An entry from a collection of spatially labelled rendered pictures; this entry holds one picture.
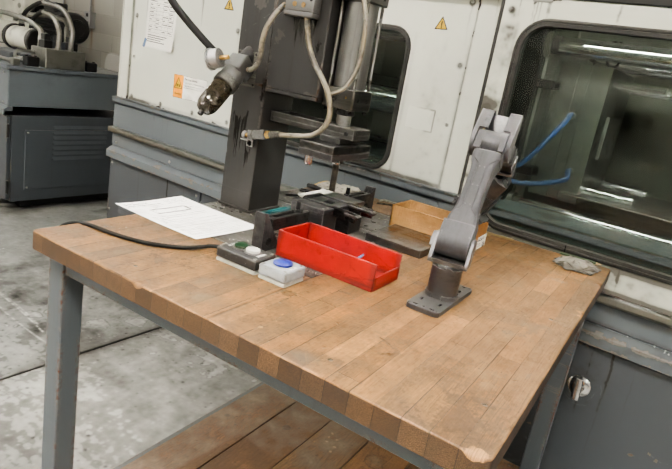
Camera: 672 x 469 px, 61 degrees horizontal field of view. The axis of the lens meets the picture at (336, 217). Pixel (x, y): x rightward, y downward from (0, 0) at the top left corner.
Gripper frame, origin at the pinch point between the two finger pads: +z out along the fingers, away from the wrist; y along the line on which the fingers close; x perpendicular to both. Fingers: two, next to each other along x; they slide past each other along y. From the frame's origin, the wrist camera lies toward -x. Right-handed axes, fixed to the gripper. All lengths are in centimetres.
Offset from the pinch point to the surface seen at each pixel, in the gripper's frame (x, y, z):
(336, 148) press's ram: 37.9, 26.6, -6.8
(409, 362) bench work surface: 74, -22, -8
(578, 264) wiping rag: -11.2, -29.6, -16.1
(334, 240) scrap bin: 42.9, 10.3, 6.8
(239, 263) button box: 68, 14, 13
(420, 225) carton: 5.9, 5.7, 3.8
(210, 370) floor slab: -14, 30, 128
